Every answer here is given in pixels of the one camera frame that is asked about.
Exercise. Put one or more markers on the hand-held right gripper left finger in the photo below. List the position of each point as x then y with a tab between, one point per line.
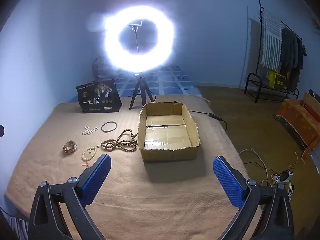
97	177

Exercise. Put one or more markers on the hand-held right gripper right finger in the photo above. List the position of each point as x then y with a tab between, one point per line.
227	180

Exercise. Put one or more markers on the black bangle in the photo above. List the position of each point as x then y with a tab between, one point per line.
102	129

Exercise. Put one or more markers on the white power strip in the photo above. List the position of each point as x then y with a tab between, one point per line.
278	180

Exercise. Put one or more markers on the black printed snack bag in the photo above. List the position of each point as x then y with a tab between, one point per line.
100	100

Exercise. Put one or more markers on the orange cloth covered table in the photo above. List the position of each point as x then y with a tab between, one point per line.
297	120

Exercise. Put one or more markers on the striped cloth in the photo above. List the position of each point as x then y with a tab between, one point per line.
17	230

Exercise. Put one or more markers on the black tripod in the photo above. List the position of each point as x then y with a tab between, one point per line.
142	85

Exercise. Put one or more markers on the black clothes rack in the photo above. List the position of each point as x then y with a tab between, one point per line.
252	80

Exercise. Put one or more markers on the flat red box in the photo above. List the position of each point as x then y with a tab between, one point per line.
310	110

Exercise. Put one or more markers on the patterned quilt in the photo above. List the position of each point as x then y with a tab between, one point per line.
98	67

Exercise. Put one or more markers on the yellow box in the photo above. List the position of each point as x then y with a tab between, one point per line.
276	80

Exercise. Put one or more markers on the blue checked bedsheet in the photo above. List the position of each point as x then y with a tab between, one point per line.
170	80

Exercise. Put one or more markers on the tan cardboard box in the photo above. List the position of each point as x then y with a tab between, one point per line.
312	101

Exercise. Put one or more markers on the dark flat box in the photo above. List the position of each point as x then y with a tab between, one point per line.
315	93

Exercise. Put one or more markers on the dark hanging clothes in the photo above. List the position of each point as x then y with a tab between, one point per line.
290	52

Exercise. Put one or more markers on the striped towel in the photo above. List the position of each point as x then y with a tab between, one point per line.
271	42

